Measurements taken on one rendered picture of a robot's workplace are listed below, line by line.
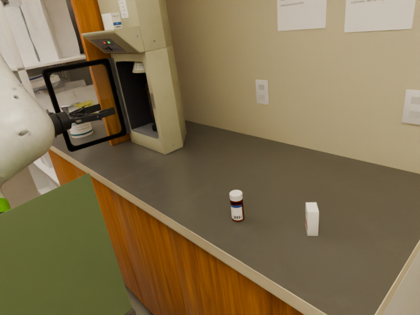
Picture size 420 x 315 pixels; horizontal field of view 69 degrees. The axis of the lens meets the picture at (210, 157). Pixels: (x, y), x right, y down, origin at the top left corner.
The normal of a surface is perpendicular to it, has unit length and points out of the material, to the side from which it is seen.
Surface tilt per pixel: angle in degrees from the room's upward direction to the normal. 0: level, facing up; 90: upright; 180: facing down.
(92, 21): 90
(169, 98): 90
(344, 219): 0
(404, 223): 0
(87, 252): 90
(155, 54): 90
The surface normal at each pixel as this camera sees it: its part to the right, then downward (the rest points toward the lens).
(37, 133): 0.86, 0.07
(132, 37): 0.68, 0.23
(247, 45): -0.72, 0.36
